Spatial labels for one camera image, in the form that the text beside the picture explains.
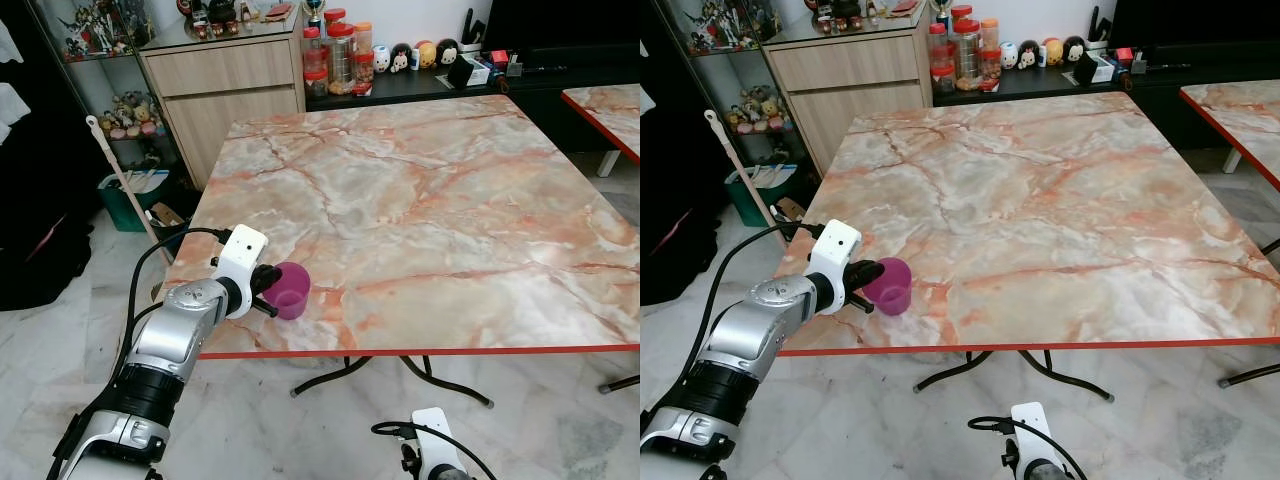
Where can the purple plastic cup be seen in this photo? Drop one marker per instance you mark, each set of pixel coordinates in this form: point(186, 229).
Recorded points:
point(892, 285)
point(294, 290)

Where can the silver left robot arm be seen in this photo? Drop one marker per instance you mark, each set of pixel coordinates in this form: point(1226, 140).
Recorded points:
point(170, 335)
point(755, 325)

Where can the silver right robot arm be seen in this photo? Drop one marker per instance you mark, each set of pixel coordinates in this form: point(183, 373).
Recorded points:
point(450, 473)
point(1042, 471)

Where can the brown cardboard box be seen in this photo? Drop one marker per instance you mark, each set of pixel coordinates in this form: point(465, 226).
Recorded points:
point(165, 214)
point(790, 208)

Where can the black metal table legs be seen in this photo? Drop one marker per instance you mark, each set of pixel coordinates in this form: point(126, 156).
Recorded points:
point(345, 372)
point(965, 367)

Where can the green plastic basket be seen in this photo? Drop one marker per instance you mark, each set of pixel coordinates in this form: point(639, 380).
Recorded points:
point(125, 212)
point(750, 200)

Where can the light wooden drawer cabinet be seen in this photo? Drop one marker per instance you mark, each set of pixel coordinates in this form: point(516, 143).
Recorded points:
point(850, 90)
point(225, 95)

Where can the pile of small plush toys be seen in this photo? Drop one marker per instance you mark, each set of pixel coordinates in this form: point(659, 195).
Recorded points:
point(762, 110)
point(132, 118)

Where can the black hanging clothes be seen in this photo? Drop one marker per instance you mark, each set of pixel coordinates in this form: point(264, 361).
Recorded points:
point(675, 200)
point(40, 200)

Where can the large red-lidded clear jar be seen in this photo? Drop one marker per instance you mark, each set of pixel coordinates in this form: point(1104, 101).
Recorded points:
point(342, 60)
point(968, 55)

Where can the tall red-lidded jar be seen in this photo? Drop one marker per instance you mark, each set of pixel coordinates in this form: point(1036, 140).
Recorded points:
point(937, 45)
point(313, 50)

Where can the glass display shelf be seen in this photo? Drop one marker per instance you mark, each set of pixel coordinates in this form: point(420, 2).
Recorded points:
point(745, 70)
point(120, 75)

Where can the white plush doll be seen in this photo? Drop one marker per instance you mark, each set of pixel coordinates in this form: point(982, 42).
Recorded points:
point(381, 59)
point(1008, 55)

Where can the black-haired plush doll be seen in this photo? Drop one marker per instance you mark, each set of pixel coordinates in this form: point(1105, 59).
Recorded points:
point(1029, 55)
point(401, 59)

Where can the orange-lidded clear jar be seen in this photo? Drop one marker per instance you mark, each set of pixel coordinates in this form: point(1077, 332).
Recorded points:
point(363, 38)
point(990, 33)

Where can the silver trophy cup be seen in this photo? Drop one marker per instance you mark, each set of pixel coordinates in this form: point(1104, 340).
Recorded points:
point(940, 10)
point(314, 14)

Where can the yellow plush doll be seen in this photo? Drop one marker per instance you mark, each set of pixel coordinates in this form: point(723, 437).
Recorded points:
point(427, 55)
point(1053, 51)

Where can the black tissue box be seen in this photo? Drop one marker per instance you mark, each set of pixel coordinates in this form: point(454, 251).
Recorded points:
point(464, 72)
point(1090, 68)

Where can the black-eared mouse plush doll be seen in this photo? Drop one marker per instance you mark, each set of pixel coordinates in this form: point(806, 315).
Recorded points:
point(1075, 49)
point(448, 52)

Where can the robot model figures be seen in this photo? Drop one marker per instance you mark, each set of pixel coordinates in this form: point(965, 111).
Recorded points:
point(100, 28)
point(722, 22)

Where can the marble table with white leg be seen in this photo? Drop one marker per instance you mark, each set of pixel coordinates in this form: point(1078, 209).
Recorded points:
point(605, 110)
point(1235, 115)

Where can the small red box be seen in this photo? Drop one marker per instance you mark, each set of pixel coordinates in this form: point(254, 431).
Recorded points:
point(499, 59)
point(1124, 55)

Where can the black television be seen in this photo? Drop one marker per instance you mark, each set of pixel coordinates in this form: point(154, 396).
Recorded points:
point(1195, 28)
point(560, 30)

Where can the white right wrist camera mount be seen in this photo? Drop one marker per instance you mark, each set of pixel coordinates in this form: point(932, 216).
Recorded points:
point(435, 435)
point(1030, 430)

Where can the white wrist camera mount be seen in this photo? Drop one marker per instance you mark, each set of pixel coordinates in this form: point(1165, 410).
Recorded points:
point(435, 435)
point(243, 248)
point(835, 245)
point(1030, 430)

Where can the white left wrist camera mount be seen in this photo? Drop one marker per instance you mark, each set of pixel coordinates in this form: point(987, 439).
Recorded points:
point(243, 248)
point(835, 245)

